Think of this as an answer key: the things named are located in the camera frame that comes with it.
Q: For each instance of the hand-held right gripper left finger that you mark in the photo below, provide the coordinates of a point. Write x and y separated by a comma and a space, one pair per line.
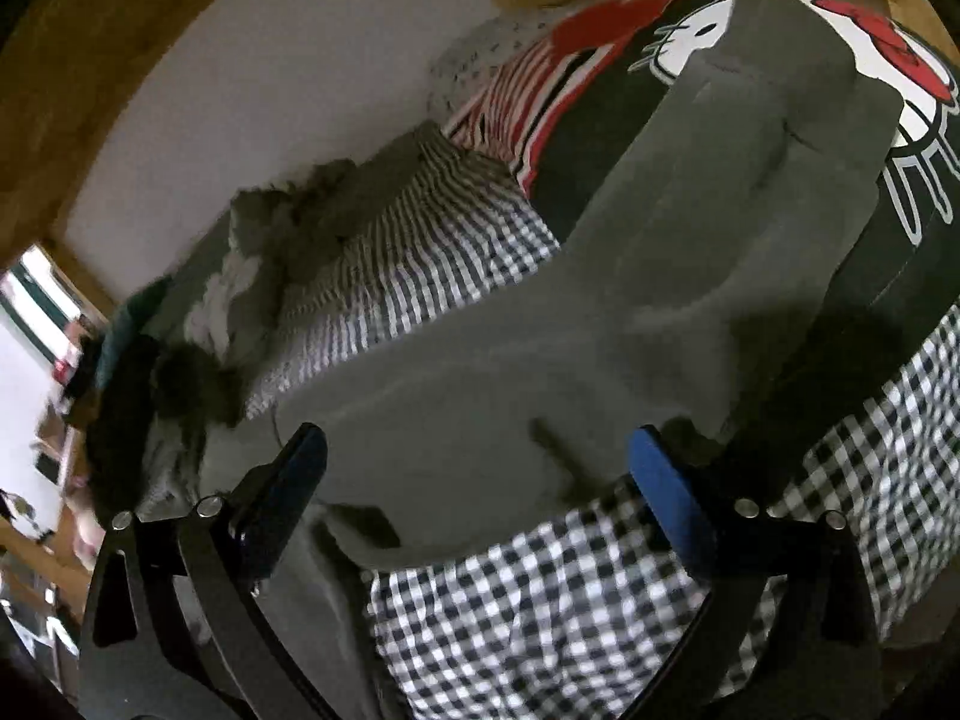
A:
289, 480

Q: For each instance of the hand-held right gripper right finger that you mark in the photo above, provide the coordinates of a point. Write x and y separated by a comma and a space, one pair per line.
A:
664, 487

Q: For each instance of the large grey sweater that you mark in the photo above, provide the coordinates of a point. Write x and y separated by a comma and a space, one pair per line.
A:
600, 300

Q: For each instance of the dark cloth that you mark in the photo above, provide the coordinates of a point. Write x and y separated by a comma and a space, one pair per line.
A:
142, 405

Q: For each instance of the white fluffy cloth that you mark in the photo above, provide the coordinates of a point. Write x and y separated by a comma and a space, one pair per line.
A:
217, 307

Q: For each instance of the black white checkered bedsheet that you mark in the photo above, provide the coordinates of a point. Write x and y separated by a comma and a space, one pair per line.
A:
525, 615

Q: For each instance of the pink soft object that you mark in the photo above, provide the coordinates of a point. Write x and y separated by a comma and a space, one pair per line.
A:
84, 525

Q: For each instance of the window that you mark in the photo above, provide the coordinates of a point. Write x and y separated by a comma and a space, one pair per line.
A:
34, 300

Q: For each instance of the cartoon cat printed blanket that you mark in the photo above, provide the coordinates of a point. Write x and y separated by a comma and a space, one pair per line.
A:
600, 90

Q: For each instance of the speckled white pillow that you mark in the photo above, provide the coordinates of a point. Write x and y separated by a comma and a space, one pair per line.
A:
480, 60

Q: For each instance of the wooden bed frame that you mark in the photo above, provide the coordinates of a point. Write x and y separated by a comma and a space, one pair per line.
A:
90, 67

